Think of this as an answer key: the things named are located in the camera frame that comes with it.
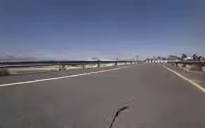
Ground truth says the metal guardrail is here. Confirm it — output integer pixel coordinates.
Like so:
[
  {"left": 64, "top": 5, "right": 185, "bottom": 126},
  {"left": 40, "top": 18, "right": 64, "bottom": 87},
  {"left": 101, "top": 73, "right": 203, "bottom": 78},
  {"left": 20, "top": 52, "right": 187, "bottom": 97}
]
[
  {"left": 0, "top": 59, "right": 142, "bottom": 77},
  {"left": 163, "top": 59, "right": 205, "bottom": 75}
]

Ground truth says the row of buildings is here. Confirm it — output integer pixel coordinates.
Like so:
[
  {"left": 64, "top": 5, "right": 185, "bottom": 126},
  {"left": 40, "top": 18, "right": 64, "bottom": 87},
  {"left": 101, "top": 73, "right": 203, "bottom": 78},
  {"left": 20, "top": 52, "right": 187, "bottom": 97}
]
[{"left": 144, "top": 52, "right": 205, "bottom": 63}]

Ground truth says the grey asphalt road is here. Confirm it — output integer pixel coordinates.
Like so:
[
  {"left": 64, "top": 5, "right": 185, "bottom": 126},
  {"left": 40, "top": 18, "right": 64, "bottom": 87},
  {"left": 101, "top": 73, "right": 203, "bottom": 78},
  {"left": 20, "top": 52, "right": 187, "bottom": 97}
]
[{"left": 0, "top": 62, "right": 205, "bottom": 128}]

